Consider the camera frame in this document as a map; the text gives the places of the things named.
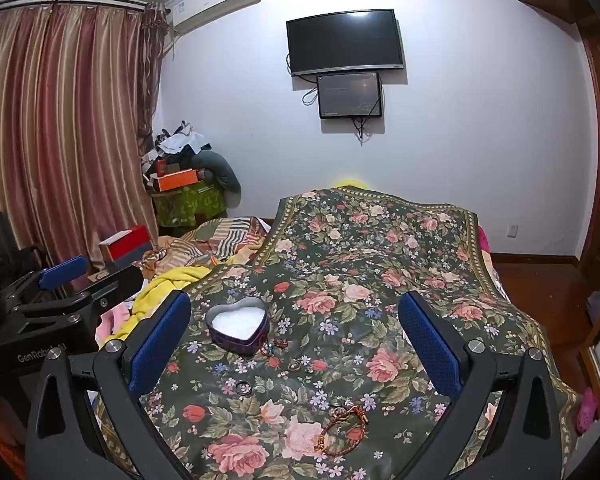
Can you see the black wall television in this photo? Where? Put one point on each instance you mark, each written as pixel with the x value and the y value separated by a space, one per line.
pixel 345 40

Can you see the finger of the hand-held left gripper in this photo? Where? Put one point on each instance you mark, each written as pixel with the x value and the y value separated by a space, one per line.
pixel 122 282
pixel 62 270

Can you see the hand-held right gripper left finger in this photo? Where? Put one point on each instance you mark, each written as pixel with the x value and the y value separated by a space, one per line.
pixel 160 340

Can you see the white curtain rail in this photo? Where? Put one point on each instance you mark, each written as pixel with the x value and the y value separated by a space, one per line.
pixel 70 4

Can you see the pink shoe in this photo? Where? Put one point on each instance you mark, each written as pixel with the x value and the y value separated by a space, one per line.
pixel 586 410

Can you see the striped pink curtain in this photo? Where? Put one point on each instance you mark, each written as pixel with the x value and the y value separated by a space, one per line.
pixel 55 135

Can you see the green cloth-covered cabinet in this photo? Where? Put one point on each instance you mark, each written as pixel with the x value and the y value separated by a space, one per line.
pixel 190 205

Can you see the striped blanket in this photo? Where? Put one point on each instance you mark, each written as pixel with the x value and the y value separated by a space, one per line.
pixel 225 242

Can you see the small black monitor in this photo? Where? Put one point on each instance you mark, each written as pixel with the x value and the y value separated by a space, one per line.
pixel 350 95

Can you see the heart-shaped metal tin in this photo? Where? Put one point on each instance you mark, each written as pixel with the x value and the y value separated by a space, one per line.
pixel 235 321

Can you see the white wall socket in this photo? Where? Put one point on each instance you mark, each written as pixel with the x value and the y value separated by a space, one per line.
pixel 513 230

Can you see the red and white box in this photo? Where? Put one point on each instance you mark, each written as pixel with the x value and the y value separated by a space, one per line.
pixel 130 245

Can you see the pile of clothes and bags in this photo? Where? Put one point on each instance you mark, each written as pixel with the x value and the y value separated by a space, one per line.
pixel 177 142

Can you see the white air conditioner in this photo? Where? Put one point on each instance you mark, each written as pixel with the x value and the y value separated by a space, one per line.
pixel 215 2

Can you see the floral blanket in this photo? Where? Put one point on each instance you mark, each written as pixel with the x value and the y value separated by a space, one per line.
pixel 360 280

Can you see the orange box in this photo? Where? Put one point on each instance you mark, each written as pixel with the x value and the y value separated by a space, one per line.
pixel 177 180

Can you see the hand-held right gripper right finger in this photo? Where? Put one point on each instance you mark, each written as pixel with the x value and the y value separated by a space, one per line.
pixel 430 345

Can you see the pink cloth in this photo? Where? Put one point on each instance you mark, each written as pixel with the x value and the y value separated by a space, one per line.
pixel 111 322

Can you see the yellow blanket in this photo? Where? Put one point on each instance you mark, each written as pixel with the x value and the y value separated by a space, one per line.
pixel 170 280

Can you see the dark chair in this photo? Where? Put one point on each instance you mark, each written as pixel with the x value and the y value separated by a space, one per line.
pixel 15 250

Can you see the yellow cushion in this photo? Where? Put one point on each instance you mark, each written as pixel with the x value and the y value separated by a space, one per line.
pixel 350 184

